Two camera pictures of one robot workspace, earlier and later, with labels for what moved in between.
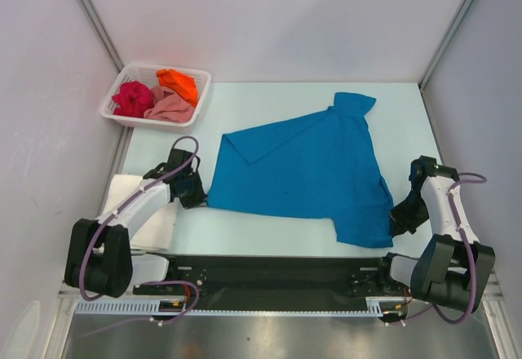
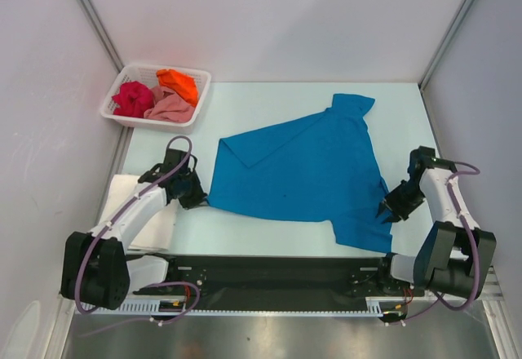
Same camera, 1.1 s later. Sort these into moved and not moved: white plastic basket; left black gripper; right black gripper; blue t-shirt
Moved: right black gripper
Not moved: white plastic basket; left black gripper; blue t-shirt
